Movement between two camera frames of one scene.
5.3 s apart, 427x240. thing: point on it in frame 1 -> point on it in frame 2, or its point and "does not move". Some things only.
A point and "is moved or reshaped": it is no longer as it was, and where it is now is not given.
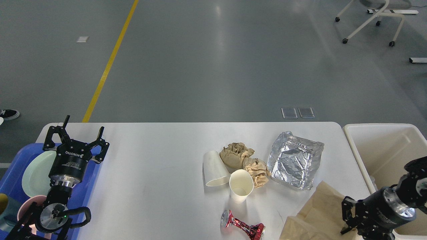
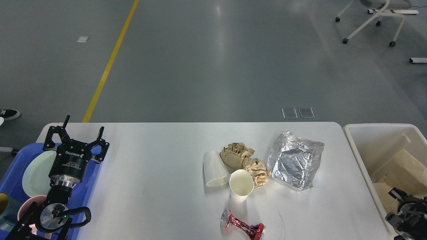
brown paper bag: [322, 218] is moved or reshaped
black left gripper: [71, 156] does not move
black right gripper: [378, 215] -> [413, 211]
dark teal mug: [8, 220] does not move
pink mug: [25, 207] does not move
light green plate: [35, 180] does not move
